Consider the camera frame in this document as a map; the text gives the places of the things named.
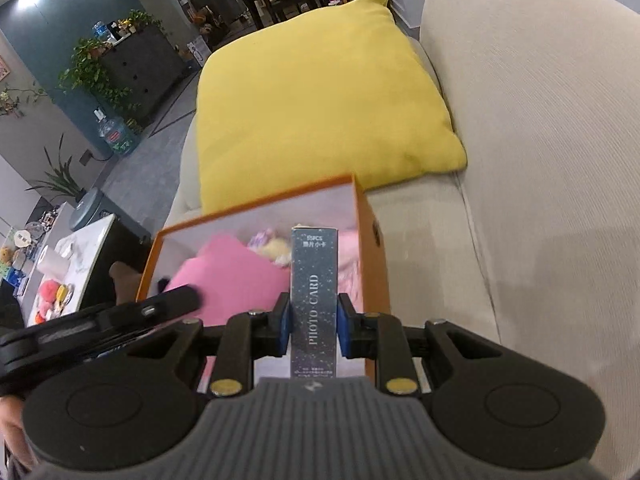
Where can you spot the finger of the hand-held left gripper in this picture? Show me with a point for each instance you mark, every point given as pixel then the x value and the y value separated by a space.
pixel 165 305

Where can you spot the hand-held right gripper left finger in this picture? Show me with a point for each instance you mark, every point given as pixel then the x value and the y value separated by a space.
pixel 284 322

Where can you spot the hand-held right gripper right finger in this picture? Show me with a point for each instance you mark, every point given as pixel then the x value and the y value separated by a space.
pixel 344 325

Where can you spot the dark illustrated card box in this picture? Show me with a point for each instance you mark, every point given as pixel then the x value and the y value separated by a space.
pixel 314 285

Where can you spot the pink plush pouch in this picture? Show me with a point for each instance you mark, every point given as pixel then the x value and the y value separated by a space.
pixel 350 265

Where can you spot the pink paper bag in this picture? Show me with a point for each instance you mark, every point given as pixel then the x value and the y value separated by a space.
pixel 230 275

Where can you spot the orange cardboard box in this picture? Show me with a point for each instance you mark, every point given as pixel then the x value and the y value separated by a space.
pixel 372 240

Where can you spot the person's left hand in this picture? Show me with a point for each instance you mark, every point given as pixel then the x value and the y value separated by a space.
pixel 12 432

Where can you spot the person's foot in brown sock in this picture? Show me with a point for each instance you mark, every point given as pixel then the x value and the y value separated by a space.
pixel 125 282

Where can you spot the pink pompom ball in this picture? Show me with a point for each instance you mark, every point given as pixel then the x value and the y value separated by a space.
pixel 49 292

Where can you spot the white cup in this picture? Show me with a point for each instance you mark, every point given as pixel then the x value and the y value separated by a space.
pixel 52 261

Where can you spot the marble coffee table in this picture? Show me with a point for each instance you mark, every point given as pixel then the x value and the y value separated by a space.
pixel 85 245

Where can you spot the grey round appliance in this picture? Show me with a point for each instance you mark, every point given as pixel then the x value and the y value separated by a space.
pixel 92 210

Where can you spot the long-leaf floor plant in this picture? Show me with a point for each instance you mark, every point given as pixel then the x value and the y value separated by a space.
pixel 60 175

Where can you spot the large water bottle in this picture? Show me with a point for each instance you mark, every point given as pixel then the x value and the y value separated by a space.
pixel 116 132

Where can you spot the yellow pillow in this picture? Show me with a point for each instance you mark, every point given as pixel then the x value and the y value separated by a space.
pixel 310 110

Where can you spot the dark drawer cabinet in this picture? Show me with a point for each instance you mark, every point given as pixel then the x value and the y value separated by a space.
pixel 150 70

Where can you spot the trailing ivy plant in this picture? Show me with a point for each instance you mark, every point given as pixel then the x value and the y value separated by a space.
pixel 85 70

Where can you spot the white floor sign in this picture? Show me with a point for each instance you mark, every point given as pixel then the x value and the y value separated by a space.
pixel 197 51

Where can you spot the beige sofa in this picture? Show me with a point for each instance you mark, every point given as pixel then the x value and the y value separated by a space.
pixel 550 160

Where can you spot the small blue water bottle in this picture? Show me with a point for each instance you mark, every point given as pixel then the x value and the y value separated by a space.
pixel 101 32

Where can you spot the flowers on cabinet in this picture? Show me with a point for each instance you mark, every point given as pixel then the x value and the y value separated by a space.
pixel 135 22

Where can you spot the dark sideboard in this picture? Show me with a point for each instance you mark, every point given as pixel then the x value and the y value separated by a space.
pixel 220 5

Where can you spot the hanging wall plant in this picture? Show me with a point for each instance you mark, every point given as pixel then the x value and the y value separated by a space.
pixel 15 100

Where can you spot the pink wall picture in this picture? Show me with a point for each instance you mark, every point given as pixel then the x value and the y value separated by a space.
pixel 4 69

